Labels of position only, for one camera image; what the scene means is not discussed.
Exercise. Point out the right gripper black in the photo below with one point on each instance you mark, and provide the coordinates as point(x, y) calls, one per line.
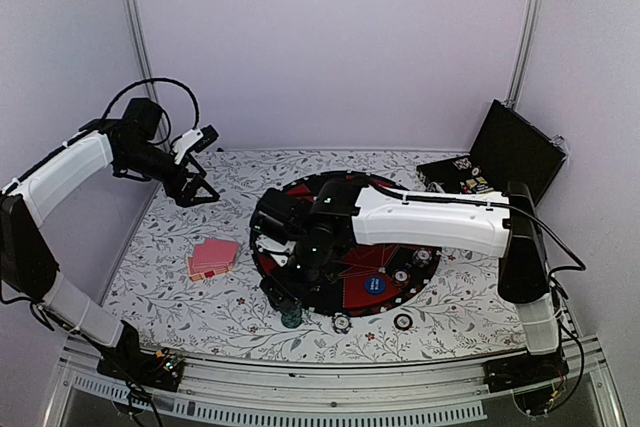
point(288, 291)

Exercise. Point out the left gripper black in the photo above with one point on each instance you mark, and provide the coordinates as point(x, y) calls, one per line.
point(186, 198)

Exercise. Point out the green poker chip stack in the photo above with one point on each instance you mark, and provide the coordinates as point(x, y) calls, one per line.
point(291, 317)

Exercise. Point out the blue small blind button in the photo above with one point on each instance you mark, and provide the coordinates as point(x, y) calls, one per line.
point(375, 285)

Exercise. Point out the blue beige poker chip stack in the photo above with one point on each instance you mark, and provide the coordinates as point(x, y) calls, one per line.
point(341, 323)

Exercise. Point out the poker chips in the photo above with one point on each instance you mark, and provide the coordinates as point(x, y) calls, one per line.
point(421, 258)

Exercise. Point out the red brown poker chip stack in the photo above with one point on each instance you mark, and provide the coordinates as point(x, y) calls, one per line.
point(403, 322)

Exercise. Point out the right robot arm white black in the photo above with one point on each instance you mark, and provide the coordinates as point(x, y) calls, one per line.
point(503, 225)

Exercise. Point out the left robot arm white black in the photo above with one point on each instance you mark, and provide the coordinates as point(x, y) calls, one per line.
point(31, 203)

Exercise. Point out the round red black poker mat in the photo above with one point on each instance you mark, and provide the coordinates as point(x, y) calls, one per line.
point(333, 196)

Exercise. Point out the red playing card deck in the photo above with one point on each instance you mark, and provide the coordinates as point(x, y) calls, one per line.
point(212, 257)

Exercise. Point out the black poker set case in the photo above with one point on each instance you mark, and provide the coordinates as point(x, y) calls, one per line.
point(507, 148)

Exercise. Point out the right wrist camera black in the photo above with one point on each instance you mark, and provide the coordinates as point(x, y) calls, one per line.
point(280, 216)

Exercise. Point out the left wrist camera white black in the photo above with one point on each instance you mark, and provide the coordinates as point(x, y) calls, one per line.
point(193, 140)

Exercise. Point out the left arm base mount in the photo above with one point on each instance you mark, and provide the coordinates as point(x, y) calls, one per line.
point(161, 370)

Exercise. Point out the front aluminium rail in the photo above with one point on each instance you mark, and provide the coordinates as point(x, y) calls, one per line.
point(235, 392)

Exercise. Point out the left aluminium frame post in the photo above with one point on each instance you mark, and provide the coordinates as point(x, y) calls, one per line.
point(132, 14)

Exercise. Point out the aluminium frame post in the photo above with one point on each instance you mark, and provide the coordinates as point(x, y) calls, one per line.
point(132, 14)
point(523, 53)

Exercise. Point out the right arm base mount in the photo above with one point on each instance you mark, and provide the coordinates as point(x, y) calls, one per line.
point(535, 381)

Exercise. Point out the right aluminium frame post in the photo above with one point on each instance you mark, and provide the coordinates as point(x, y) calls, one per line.
point(523, 53)

